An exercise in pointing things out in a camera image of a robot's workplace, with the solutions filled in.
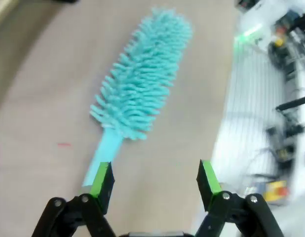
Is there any yellow emergency stop box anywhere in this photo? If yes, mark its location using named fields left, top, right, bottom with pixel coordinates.
left=263, top=180, right=290, bottom=202

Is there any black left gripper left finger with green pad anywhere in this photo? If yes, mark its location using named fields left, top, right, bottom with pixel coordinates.
left=31, top=161, right=116, bottom=237

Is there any teal microfibre duster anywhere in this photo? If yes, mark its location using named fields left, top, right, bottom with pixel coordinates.
left=80, top=7, right=193, bottom=195

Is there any black bar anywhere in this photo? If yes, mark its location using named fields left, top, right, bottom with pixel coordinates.
left=275, top=95, right=305, bottom=112

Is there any black cable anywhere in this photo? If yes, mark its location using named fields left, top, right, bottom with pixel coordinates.
left=246, top=147, right=279, bottom=178

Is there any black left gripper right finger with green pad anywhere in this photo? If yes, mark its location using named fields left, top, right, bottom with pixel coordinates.
left=193, top=159, right=284, bottom=237

